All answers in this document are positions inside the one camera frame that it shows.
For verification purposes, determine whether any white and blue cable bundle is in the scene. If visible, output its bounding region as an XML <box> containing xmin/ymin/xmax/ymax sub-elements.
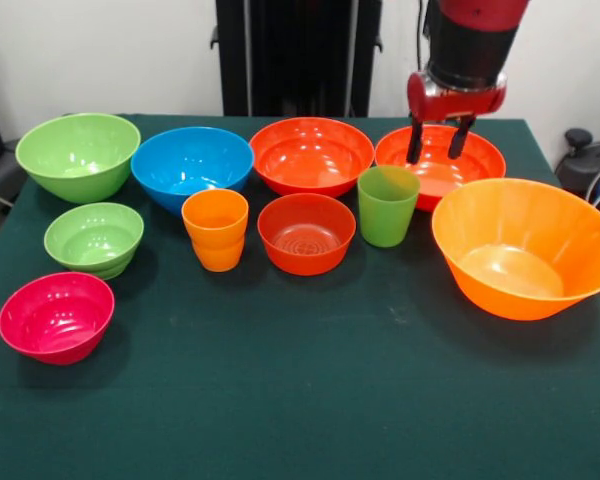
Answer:
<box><xmin>579</xmin><ymin>154</ymin><xmax>600</xmax><ymax>221</ymax></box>

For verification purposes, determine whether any large green bowl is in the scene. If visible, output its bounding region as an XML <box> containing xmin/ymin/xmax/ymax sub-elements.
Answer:
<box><xmin>14</xmin><ymin>112</ymin><xmax>142</xmax><ymax>205</ymax></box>

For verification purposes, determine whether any blue bowl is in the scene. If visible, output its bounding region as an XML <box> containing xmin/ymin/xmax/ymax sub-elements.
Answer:
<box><xmin>130</xmin><ymin>126</ymin><xmax>255</xmax><ymax>216</ymax></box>

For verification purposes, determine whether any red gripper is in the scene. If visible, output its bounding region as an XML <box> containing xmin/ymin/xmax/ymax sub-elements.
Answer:
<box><xmin>406</xmin><ymin>71</ymin><xmax>507</xmax><ymax>166</ymax></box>

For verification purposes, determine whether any green cup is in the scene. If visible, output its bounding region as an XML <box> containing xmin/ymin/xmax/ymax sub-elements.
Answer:
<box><xmin>356</xmin><ymin>165</ymin><xmax>422</xmax><ymax>249</ymax></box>

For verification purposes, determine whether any dark green table cloth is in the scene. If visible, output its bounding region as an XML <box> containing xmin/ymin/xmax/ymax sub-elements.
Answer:
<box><xmin>0</xmin><ymin>113</ymin><xmax>600</xmax><ymax>480</ymax></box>

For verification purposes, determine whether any large orange bowl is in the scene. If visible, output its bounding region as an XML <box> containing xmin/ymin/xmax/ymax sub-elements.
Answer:
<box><xmin>431</xmin><ymin>177</ymin><xmax>600</xmax><ymax>322</ymax></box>

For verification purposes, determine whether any small green bowl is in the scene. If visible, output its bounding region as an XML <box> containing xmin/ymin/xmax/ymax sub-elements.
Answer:
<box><xmin>43</xmin><ymin>202</ymin><xmax>145</xmax><ymax>281</ymax></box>

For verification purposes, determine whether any small red bowl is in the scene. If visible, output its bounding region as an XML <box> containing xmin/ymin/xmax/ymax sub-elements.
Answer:
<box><xmin>256</xmin><ymin>192</ymin><xmax>358</xmax><ymax>277</ymax></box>

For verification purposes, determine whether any large red bowl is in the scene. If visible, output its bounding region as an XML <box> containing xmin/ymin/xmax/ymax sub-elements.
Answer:
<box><xmin>248</xmin><ymin>116</ymin><xmax>376</xmax><ymax>199</ymax></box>
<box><xmin>374</xmin><ymin>124</ymin><xmax>507</xmax><ymax>213</ymax></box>

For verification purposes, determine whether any pink bowl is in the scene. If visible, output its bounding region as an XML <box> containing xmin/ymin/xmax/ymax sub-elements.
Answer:
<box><xmin>0</xmin><ymin>271</ymin><xmax>116</xmax><ymax>367</ymax></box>

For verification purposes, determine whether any orange cup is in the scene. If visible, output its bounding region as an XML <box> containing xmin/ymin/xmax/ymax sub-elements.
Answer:
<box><xmin>180</xmin><ymin>188</ymin><xmax>250</xmax><ymax>274</ymax></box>

